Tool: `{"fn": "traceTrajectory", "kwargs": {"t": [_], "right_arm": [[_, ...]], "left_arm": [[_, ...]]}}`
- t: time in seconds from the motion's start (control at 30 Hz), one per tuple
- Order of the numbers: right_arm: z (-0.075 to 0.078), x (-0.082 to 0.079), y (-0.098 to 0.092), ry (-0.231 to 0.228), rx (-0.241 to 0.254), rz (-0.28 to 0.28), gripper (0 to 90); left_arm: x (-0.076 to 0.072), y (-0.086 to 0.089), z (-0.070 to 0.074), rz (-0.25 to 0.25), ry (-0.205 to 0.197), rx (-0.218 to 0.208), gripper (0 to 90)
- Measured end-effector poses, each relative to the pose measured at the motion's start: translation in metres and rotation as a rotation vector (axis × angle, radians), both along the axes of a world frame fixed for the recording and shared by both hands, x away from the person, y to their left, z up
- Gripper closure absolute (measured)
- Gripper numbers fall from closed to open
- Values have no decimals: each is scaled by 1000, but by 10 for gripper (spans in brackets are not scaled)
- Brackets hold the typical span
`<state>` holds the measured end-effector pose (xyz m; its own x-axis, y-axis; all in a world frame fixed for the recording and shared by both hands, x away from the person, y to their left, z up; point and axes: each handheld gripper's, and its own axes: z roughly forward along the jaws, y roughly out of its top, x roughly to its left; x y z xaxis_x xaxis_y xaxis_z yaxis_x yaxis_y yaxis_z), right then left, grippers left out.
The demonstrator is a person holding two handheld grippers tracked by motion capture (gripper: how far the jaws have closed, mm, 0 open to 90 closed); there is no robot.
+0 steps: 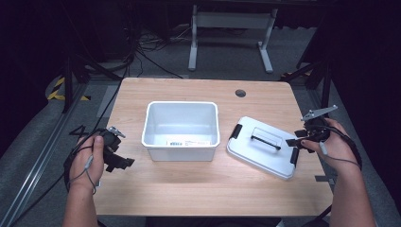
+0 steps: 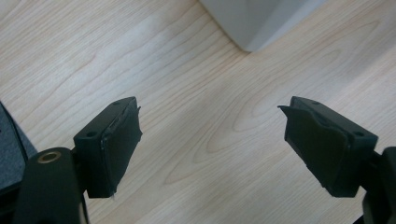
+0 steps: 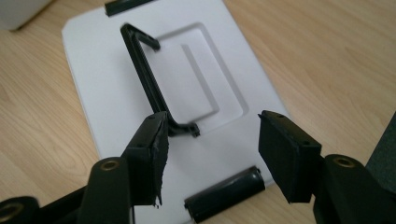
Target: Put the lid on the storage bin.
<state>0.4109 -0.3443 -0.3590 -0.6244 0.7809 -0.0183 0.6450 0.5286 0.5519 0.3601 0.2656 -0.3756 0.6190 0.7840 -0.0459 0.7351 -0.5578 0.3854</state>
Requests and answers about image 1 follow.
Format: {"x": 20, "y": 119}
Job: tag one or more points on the person's right hand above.
{"x": 340, "y": 151}

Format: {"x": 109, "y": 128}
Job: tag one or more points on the grey metal table frame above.
{"x": 234, "y": 19}

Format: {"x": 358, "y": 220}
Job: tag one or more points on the black tripod stand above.
{"x": 326, "y": 82}
{"x": 67, "y": 85}

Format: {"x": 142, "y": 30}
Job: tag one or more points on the person's left hand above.
{"x": 85, "y": 167}

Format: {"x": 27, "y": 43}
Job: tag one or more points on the metal floor rail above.
{"x": 34, "y": 164}

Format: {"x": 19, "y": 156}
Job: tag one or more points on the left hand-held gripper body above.
{"x": 111, "y": 143}

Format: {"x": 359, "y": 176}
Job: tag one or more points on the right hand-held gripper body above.
{"x": 318, "y": 130}

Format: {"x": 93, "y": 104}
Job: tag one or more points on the person's dark clothing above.
{"x": 214, "y": 222}

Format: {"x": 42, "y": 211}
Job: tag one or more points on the white plastic storage box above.
{"x": 181, "y": 126}

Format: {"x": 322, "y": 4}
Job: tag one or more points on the yellow and black floor tape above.
{"x": 56, "y": 94}

